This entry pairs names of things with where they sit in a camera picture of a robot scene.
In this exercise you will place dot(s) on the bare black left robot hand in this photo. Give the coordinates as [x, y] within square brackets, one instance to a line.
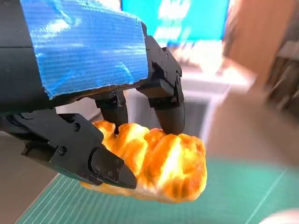
[81, 46]

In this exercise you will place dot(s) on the long toy bread loaf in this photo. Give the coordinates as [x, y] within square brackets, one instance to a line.
[168, 168]

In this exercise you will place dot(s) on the pink bowl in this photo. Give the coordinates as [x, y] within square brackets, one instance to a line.
[282, 217]

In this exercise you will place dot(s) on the blue display screen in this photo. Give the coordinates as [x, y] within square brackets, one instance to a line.
[187, 18]

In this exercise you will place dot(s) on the narrow white mesh cabinet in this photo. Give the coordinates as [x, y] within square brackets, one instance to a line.
[198, 88]

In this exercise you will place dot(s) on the green cutting mat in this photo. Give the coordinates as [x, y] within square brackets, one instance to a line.
[222, 186]

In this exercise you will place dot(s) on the dark shelf unit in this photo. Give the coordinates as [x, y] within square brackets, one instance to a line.
[285, 70]

